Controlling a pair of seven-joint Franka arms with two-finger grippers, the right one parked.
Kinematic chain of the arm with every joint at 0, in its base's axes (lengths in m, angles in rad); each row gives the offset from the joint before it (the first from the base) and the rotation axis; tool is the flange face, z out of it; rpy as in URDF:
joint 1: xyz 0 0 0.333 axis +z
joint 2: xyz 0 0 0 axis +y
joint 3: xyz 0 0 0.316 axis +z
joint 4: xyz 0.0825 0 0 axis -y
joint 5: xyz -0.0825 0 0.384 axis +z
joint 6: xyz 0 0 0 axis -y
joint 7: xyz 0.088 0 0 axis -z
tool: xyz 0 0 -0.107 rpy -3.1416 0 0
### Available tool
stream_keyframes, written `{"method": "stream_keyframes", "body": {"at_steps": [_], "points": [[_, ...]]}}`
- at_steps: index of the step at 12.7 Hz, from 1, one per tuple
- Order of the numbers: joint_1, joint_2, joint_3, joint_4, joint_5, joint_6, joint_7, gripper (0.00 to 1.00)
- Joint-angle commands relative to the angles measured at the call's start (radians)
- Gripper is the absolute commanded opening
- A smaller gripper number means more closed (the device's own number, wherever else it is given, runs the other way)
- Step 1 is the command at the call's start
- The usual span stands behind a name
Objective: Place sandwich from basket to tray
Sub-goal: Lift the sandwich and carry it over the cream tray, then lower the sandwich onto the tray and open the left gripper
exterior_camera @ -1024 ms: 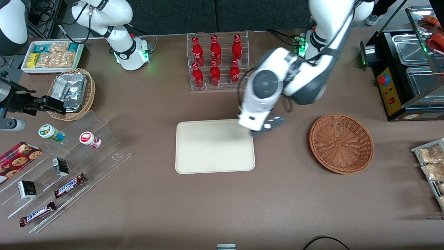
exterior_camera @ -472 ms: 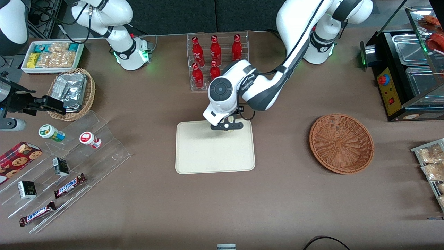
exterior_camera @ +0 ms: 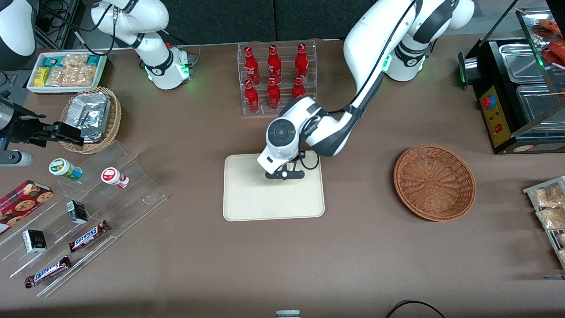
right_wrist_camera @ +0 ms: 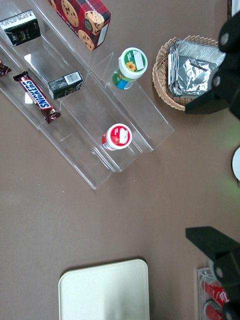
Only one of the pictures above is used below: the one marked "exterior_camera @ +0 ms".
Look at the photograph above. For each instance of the green lid white cup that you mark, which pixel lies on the green lid white cup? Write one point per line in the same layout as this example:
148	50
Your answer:
64	168

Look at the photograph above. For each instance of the black hot food display case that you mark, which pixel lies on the black hot food display case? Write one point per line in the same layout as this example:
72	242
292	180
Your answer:
499	119

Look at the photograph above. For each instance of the red cola bottle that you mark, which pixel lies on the red cola bottle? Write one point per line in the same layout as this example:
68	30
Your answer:
251	99
274	65
299	88
251	66
273	95
301	64

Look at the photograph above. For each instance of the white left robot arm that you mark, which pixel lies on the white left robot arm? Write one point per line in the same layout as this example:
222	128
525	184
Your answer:
375	35

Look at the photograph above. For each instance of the steel food pan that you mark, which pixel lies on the steel food pan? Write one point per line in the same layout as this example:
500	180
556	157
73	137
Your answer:
521	62
538	104

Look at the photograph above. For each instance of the red lid white cup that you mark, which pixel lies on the red lid white cup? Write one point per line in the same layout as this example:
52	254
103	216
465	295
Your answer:
112	176

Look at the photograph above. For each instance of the light wicker basket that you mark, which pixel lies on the light wicker basket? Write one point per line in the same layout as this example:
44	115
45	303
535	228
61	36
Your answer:
112	119

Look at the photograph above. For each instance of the clear acrylic bottle rack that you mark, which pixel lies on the clear acrylic bottle rack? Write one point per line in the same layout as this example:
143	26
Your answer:
256	110

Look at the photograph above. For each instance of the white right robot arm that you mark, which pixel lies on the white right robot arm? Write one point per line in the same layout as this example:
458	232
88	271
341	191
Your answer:
154	57

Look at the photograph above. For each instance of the brown wicker basket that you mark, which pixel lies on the brown wicker basket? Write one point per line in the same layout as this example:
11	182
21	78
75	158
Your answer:
435	183

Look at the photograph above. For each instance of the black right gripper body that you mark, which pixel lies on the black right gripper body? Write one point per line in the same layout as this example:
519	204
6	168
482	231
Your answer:
25	129

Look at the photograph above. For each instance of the clear bag of crackers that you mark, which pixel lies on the clear bag of crackers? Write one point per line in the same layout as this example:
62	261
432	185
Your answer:
83	76
59	77

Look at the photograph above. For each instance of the clear acrylic stepped stand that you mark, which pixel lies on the clear acrylic stepped stand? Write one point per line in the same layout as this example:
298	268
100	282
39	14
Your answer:
132	198

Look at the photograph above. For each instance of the red cookie box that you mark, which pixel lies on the red cookie box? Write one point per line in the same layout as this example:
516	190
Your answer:
22	203

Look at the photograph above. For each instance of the grey snack tray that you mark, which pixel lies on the grey snack tray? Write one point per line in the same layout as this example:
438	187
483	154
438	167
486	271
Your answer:
529	191

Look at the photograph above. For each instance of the grey object at table edge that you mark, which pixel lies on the grey object at table edge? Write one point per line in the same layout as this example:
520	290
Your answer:
288	314

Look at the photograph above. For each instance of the snickers chocolate bar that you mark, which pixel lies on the snickers chocolate bar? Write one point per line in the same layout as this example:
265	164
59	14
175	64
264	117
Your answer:
47	271
88	236

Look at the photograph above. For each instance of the yellow snack pack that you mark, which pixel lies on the yellow snack pack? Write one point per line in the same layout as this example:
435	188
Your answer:
42	76

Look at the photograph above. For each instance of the silver foil packet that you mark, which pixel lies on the silver foil packet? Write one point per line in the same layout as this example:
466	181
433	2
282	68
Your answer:
90	115

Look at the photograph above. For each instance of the cream plastic tray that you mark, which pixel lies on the cream plastic tray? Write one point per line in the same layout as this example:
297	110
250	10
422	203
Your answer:
273	198

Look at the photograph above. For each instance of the white snack tray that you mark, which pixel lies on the white snack tray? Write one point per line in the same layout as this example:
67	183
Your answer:
33	88

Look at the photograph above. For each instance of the clear bag of fried snack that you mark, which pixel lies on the clear bag of fried snack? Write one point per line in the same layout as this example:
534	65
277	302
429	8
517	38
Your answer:
551	218
547	196

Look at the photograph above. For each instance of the teal snack pack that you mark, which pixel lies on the teal snack pack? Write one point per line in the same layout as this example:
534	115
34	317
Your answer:
52	61

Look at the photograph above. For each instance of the small black carton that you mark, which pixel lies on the small black carton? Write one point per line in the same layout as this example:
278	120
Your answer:
34	241
77	212

